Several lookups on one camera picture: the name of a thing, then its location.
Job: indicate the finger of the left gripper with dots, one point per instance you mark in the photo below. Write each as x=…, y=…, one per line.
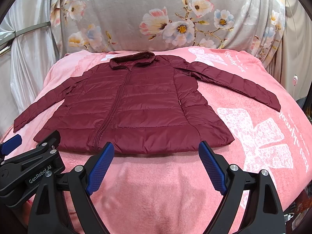
x=10, y=145

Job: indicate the white satin curtain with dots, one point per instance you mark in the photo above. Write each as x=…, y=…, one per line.
x=27, y=55

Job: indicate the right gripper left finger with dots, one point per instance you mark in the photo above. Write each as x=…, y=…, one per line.
x=49, y=212

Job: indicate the maroon puffer jacket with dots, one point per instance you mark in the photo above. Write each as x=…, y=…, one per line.
x=143, y=104

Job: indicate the grey floral bedding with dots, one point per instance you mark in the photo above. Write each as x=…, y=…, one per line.
x=254, y=26

